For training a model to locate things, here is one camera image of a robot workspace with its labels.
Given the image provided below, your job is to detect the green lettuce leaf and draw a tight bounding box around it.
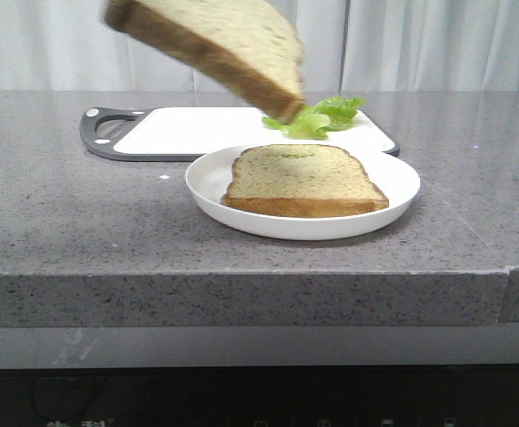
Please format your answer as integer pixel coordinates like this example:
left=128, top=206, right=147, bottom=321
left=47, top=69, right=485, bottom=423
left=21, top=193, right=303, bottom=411
left=262, top=95, right=366, bottom=141

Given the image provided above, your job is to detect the white cutting board black handle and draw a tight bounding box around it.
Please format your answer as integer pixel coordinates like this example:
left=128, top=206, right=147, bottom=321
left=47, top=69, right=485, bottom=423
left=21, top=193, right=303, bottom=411
left=78, top=106, right=401, bottom=163

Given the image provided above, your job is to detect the grey curtain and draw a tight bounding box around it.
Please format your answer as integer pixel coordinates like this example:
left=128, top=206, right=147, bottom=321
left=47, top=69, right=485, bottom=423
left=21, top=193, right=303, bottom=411
left=0, top=1, right=519, bottom=93

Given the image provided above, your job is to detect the toasted bread slice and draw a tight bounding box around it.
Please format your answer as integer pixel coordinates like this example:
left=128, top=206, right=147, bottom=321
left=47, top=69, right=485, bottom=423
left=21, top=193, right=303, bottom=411
left=104, top=1, right=305, bottom=124
left=221, top=144, right=389, bottom=218

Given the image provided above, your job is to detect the white round plate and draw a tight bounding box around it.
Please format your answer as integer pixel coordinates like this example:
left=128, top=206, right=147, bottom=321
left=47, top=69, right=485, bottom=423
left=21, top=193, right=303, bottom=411
left=185, top=145, right=421, bottom=240

